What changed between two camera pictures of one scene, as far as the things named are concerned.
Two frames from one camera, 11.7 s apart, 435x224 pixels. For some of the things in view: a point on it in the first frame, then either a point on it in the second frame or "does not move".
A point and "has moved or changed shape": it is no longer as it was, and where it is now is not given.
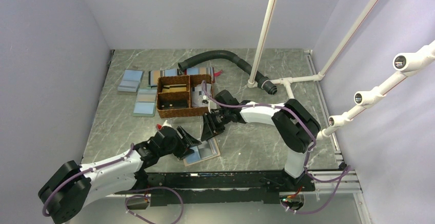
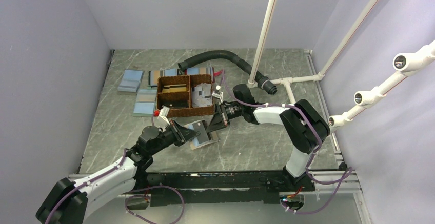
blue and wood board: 208,149 has moved or changed shape
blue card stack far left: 132,80 does not move
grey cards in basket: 199,99 does not move
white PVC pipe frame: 403,63 does not move
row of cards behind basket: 153,76 does not move
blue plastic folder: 207,149 -> 195,140
